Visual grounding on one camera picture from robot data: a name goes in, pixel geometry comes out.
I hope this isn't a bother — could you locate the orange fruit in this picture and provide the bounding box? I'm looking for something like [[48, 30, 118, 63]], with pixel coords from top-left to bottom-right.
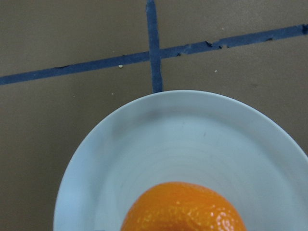
[[121, 182, 246, 231]]

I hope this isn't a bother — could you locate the light blue plate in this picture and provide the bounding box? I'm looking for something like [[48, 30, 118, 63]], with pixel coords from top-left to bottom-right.
[[53, 90, 308, 231]]

